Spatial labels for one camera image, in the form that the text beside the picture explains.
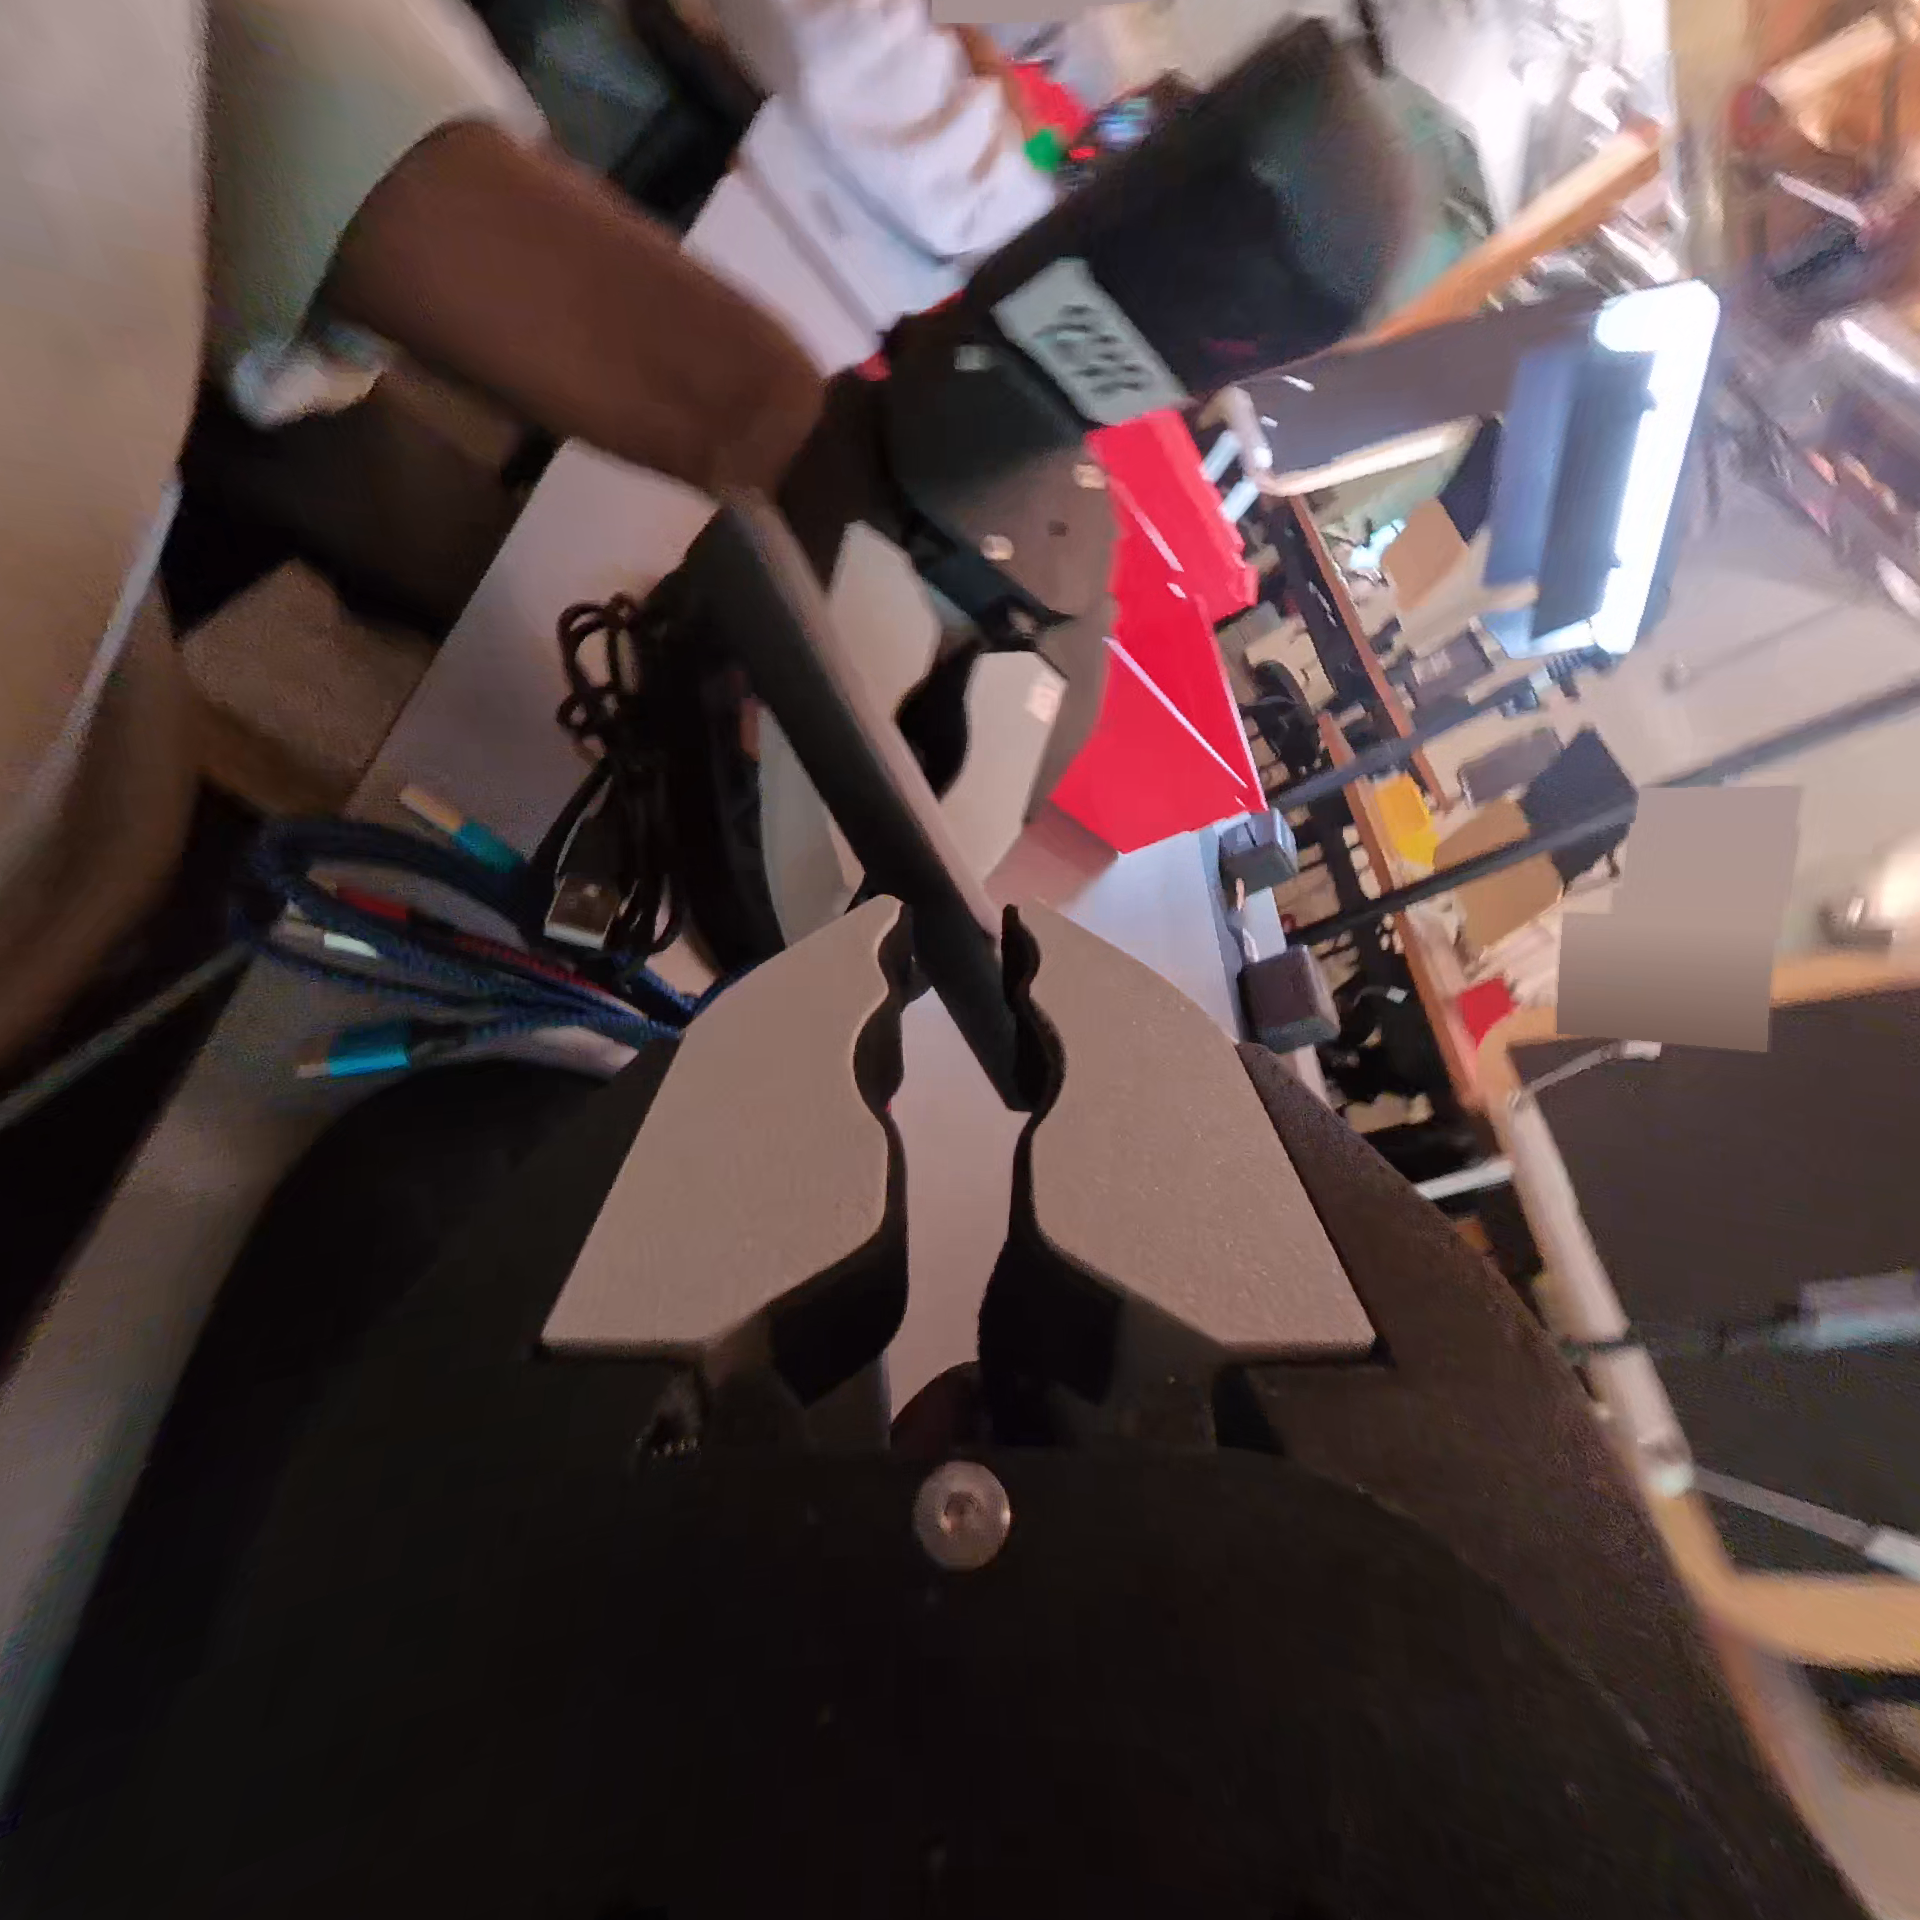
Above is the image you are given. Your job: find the black panel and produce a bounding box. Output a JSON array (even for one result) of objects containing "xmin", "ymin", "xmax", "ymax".
[{"xmin": 681, "ymin": 503, "xmax": 1052, "ymax": 1115}]

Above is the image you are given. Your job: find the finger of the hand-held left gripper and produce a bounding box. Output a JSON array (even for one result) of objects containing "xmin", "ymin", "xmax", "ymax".
[{"xmin": 1025, "ymin": 591, "xmax": 1125, "ymax": 825}]

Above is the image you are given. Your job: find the red and blue braided cable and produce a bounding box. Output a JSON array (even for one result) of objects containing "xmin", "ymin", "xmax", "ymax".
[{"xmin": 273, "ymin": 884, "xmax": 632, "ymax": 1023}]

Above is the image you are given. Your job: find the black usb cable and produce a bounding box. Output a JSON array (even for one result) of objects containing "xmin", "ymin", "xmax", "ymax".
[{"xmin": 544, "ymin": 591, "xmax": 789, "ymax": 970}]

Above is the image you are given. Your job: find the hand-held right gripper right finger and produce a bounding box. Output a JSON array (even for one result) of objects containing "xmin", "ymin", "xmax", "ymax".
[{"xmin": 977, "ymin": 901, "xmax": 1382, "ymax": 1401}]

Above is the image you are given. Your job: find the red plastic bin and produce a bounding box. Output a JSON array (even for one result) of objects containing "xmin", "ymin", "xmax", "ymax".
[{"xmin": 1046, "ymin": 406, "xmax": 1272, "ymax": 857}]

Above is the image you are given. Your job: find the black-topped wooden table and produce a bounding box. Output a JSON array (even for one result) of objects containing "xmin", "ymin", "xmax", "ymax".
[{"xmin": 1476, "ymin": 961, "xmax": 1920, "ymax": 1671}]

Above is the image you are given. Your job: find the person's left forearm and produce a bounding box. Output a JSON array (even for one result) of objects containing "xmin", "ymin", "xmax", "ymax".
[{"xmin": 321, "ymin": 118, "xmax": 834, "ymax": 505}]

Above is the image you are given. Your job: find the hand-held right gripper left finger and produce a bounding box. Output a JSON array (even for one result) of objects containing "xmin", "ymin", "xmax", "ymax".
[{"xmin": 540, "ymin": 895, "xmax": 916, "ymax": 1409}]

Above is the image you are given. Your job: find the glowing light panel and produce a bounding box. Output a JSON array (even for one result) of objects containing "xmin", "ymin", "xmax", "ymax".
[{"xmin": 1480, "ymin": 277, "xmax": 1724, "ymax": 665}]

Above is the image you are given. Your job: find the cluttered wooden workbench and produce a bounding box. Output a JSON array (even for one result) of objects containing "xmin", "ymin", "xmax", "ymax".
[{"xmin": 1222, "ymin": 450, "xmax": 1644, "ymax": 1097}]

